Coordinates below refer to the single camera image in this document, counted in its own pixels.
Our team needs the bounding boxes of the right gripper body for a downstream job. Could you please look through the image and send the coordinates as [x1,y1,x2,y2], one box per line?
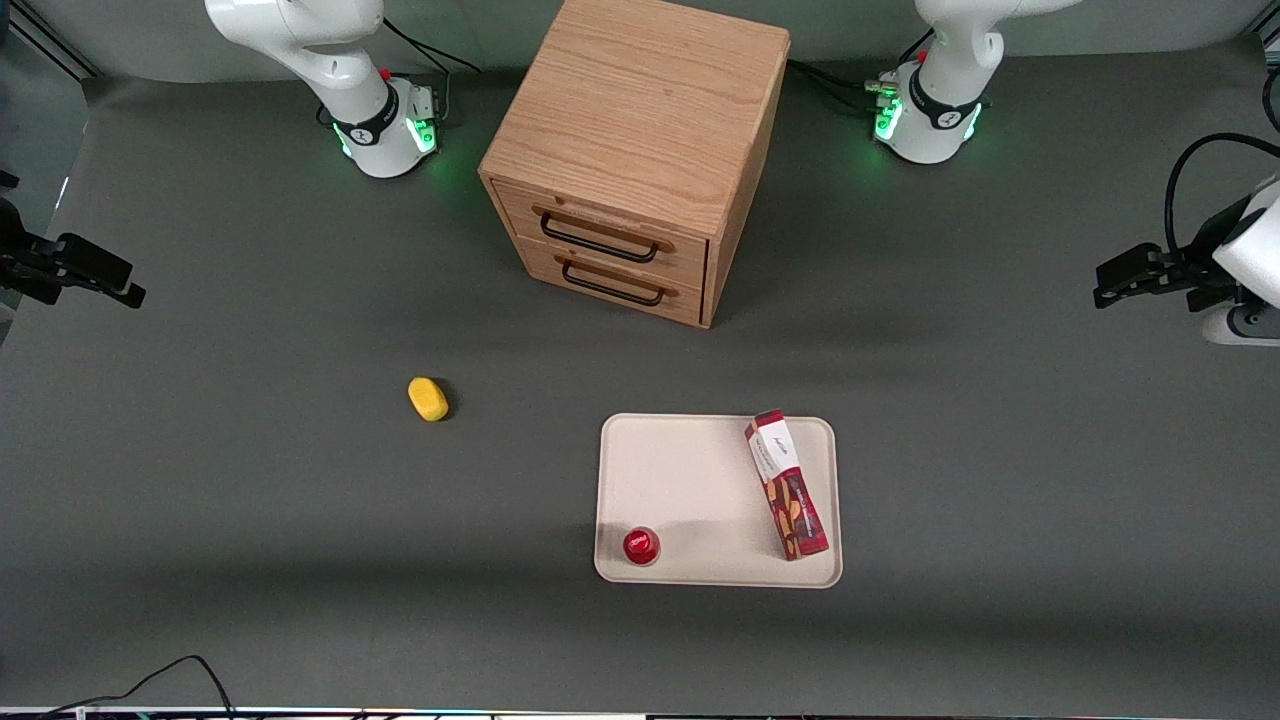
[0,196,67,307]

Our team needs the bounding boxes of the wooden drawer with black handle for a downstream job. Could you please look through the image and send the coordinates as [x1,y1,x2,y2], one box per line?
[514,235,707,328]
[491,180,710,293]

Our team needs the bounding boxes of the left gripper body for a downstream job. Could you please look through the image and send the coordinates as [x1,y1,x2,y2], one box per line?
[1158,196,1249,313]

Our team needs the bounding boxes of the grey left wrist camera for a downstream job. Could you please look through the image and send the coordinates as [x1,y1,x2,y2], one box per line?
[1203,303,1280,347]

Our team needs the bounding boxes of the black right base cables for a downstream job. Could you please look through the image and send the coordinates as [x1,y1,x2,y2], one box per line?
[382,16,483,126]

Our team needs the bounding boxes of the black cable on table edge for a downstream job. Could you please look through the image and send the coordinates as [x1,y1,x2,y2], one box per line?
[38,655,237,720]

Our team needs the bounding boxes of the red cookie box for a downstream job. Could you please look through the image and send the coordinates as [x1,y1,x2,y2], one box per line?
[744,409,830,562]

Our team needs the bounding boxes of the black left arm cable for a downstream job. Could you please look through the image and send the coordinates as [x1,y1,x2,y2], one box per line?
[1164,132,1280,253]

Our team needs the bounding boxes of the yellow sponge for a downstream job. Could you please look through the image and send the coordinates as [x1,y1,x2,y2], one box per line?
[408,376,450,423]

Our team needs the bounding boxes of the black frame rail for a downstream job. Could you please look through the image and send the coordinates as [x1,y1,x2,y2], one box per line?
[0,0,103,81]

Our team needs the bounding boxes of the black left base cables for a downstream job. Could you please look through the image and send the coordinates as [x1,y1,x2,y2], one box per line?
[786,28,933,113]

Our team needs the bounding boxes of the black base cables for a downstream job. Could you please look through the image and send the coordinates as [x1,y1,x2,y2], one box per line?
[786,28,933,113]
[382,16,483,126]

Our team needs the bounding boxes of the wooden two-drawer cabinet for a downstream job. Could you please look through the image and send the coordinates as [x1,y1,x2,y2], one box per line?
[478,0,792,330]

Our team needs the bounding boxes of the beige plastic tray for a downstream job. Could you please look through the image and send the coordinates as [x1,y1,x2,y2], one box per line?
[594,413,844,589]

